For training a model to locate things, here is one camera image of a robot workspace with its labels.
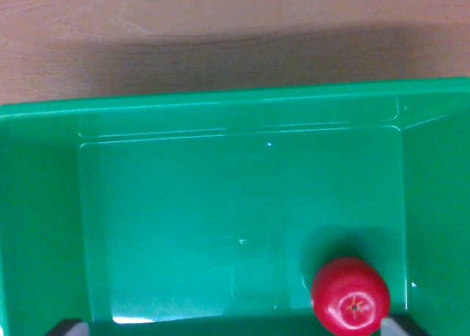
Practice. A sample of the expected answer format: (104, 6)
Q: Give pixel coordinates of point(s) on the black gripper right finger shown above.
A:
(400, 326)

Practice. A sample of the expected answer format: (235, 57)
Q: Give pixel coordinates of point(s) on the green plastic bin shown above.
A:
(220, 211)

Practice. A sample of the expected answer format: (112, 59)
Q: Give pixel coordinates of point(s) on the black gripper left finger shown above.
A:
(69, 328)

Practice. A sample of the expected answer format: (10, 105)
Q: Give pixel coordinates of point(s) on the red toy apple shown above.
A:
(350, 295)

